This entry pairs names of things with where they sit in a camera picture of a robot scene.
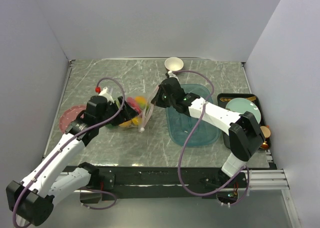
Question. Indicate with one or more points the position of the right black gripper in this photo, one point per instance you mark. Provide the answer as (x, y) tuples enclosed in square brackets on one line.
[(157, 100)]

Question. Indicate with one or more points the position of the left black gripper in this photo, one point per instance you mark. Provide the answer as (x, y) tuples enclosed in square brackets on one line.
[(128, 112)]

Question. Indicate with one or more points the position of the clear zip top bag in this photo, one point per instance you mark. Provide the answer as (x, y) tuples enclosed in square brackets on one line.
[(146, 113)]

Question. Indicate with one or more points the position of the pale green cabbage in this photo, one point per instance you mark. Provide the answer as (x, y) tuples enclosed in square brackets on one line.
[(141, 101)]

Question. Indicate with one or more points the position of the orange fruit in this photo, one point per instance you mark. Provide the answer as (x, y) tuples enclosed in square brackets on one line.
[(125, 124)]

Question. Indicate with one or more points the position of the yellow lemon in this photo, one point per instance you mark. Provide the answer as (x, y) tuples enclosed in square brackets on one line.
[(138, 121)]

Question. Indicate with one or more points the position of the red chili pepper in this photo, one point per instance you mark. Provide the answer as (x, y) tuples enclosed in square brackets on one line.
[(132, 103)]

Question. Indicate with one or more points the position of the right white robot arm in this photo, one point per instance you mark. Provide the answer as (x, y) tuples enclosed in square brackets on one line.
[(244, 131)]

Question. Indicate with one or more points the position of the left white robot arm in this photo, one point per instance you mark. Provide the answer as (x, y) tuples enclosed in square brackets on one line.
[(32, 200)]

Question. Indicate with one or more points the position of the teal plastic food tray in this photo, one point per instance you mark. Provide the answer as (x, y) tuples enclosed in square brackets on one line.
[(179, 125)]

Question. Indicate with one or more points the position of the pink plate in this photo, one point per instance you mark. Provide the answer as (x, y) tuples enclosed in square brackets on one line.
[(70, 115)]

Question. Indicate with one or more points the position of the beige ceramic bowl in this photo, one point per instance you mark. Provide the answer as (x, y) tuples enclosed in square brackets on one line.
[(173, 64)]

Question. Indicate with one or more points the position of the light green plate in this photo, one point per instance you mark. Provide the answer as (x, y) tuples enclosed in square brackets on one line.
[(242, 105)]

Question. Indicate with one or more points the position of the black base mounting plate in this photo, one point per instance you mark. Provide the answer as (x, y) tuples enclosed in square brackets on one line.
[(129, 182)]

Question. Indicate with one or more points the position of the wooden chopsticks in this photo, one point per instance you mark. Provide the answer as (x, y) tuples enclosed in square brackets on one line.
[(251, 99)]

